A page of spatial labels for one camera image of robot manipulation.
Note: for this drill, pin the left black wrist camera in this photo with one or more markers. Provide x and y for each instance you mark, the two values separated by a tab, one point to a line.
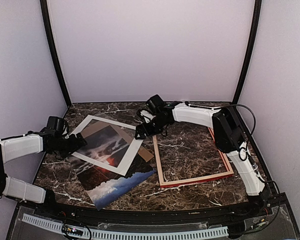
55	126

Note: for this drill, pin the landscape photo print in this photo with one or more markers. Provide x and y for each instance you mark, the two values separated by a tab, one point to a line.
103	186

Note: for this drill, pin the black corner post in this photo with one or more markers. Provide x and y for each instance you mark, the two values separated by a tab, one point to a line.
249	50
53	52

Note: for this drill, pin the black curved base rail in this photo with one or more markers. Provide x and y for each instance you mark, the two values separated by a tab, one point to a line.
230	215

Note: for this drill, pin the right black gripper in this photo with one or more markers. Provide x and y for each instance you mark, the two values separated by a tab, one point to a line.
140	128

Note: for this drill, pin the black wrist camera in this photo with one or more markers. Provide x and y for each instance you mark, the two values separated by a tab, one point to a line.
155	104
55	126

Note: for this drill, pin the white mat board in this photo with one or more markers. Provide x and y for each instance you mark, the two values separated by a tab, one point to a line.
108	145

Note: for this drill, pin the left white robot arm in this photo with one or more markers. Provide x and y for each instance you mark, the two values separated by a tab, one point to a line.
16	147

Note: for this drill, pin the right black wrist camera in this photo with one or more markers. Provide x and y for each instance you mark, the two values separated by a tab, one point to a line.
155	104

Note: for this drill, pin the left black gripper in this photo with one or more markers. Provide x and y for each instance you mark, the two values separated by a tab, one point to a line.
74	145

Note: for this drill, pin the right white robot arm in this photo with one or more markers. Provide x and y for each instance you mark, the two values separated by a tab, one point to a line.
228	136

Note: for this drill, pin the left black corner post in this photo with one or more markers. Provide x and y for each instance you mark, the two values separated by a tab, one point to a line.
53	52

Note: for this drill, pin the right black corner post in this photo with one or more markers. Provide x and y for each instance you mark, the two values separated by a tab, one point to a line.
249	50

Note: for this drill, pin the red wooden picture frame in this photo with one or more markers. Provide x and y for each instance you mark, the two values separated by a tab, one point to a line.
188	155

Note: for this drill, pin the white cable duct strip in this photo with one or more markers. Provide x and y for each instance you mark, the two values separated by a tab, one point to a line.
88	233

